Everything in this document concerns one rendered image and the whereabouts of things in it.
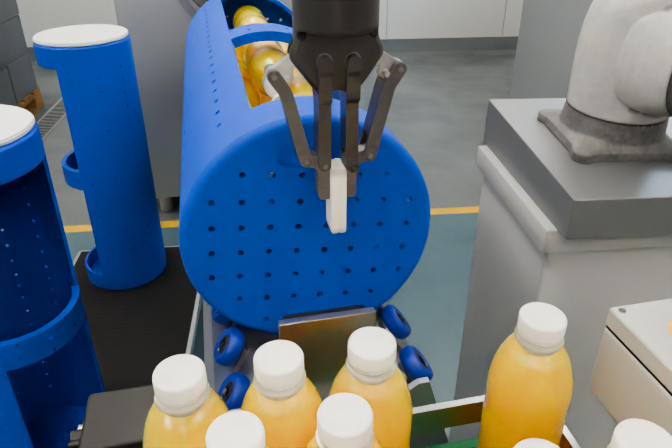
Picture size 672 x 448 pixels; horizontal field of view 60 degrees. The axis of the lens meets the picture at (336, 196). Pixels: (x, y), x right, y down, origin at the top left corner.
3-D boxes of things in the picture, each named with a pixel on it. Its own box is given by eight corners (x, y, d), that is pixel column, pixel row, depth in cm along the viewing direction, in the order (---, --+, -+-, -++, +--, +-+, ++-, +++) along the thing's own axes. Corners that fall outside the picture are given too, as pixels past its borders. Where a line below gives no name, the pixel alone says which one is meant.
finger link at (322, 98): (335, 56, 50) (319, 57, 50) (332, 175, 55) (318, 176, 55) (326, 46, 53) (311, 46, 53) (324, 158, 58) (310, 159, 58)
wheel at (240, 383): (250, 367, 64) (234, 361, 63) (254, 398, 60) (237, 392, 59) (227, 395, 65) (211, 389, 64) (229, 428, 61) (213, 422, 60)
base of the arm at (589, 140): (623, 106, 108) (631, 77, 105) (693, 163, 89) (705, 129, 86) (526, 107, 107) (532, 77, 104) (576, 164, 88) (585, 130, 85)
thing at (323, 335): (367, 384, 68) (370, 297, 62) (372, 400, 66) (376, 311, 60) (281, 398, 66) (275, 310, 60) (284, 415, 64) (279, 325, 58)
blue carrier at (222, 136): (301, 107, 150) (308, -9, 138) (413, 330, 75) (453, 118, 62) (186, 105, 144) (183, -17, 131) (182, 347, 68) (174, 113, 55)
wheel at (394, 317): (387, 295, 73) (374, 305, 73) (398, 318, 69) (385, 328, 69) (406, 314, 75) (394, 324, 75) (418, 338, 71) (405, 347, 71)
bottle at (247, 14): (243, -1, 131) (252, 15, 115) (270, 17, 134) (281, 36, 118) (227, 25, 133) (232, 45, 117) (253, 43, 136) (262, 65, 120)
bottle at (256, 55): (275, 76, 110) (289, 108, 94) (238, 66, 108) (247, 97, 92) (286, 39, 108) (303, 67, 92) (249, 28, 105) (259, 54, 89)
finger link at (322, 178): (330, 152, 55) (299, 154, 55) (330, 199, 58) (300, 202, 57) (327, 145, 57) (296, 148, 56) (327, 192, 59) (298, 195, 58)
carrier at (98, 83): (141, 240, 241) (74, 269, 223) (102, 23, 201) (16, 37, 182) (181, 267, 224) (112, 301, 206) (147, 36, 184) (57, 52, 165)
